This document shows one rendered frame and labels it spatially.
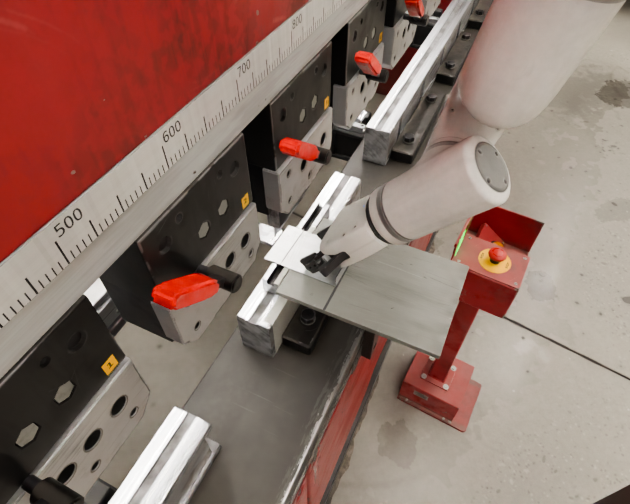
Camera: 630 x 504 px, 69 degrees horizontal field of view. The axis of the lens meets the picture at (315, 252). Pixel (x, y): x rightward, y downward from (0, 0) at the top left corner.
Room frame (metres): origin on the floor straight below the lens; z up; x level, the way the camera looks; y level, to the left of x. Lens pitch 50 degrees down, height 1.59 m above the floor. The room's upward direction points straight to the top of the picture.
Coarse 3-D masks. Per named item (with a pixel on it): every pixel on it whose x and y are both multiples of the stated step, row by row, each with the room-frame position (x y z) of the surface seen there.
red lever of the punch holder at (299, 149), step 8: (280, 144) 0.38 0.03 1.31; (288, 144) 0.37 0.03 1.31; (296, 144) 0.37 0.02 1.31; (304, 144) 0.39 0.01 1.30; (312, 144) 0.40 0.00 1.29; (288, 152) 0.37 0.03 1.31; (296, 152) 0.37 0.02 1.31; (304, 152) 0.38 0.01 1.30; (312, 152) 0.40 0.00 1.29; (320, 152) 0.43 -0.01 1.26; (328, 152) 0.43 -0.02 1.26; (312, 160) 0.40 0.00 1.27; (320, 160) 0.42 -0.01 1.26; (328, 160) 0.43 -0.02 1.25
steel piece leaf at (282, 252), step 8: (288, 232) 0.55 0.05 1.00; (296, 232) 0.55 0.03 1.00; (280, 240) 0.53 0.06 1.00; (288, 240) 0.53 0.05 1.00; (296, 240) 0.53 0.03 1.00; (272, 248) 0.51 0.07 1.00; (280, 248) 0.51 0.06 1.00; (288, 248) 0.51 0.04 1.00; (272, 256) 0.49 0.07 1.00; (280, 256) 0.49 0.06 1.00
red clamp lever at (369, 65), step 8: (360, 56) 0.55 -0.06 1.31; (368, 56) 0.55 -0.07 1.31; (360, 64) 0.56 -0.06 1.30; (368, 64) 0.55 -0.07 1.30; (376, 64) 0.57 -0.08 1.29; (360, 72) 0.62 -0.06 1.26; (368, 72) 0.58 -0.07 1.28; (376, 72) 0.58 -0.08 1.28; (384, 72) 0.61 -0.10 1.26; (376, 80) 0.61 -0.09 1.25; (384, 80) 0.60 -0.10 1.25
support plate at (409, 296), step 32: (320, 224) 0.57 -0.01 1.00; (384, 256) 0.49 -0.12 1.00; (416, 256) 0.49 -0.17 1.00; (288, 288) 0.43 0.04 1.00; (320, 288) 0.43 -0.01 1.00; (352, 288) 0.43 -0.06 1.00; (384, 288) 0.43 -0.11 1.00; (416, 288) 0.43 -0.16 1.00; (448, 288) 0.43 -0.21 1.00; (352, 320) 0.37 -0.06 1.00; (384, 320) 0.37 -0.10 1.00; (416, 320) 0.37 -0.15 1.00; (448, 320) 0.37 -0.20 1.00
